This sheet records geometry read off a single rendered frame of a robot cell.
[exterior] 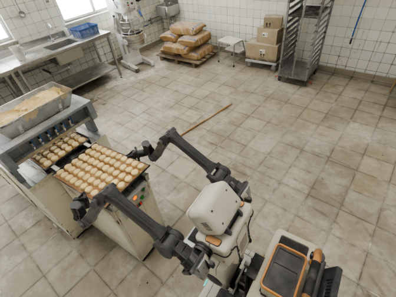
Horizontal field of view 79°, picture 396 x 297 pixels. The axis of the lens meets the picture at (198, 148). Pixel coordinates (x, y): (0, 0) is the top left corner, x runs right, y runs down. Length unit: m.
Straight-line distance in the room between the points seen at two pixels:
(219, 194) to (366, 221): 1.91
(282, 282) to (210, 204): 0.49
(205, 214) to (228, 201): 0.14
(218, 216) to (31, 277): 2.08
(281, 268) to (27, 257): 2.33
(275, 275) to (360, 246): 1.41
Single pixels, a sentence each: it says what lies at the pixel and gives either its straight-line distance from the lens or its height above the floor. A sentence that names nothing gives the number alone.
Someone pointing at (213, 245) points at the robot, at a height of 1.10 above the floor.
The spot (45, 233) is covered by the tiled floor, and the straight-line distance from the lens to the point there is 2.98.
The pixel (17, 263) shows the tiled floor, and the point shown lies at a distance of 2.96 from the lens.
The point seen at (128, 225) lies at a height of 0.60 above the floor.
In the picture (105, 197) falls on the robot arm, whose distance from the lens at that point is 1.14.
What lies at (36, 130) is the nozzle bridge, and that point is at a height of 1.18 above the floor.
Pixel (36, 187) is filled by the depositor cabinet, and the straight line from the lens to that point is 2.16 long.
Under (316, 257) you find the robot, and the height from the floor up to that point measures 1.00.
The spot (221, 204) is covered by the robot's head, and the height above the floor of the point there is 1.23.
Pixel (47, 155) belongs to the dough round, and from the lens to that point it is 2.20.
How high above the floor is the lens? 2.10
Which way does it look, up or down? 42 degrees down
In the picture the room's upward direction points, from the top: 7 degrees counter-clockwise
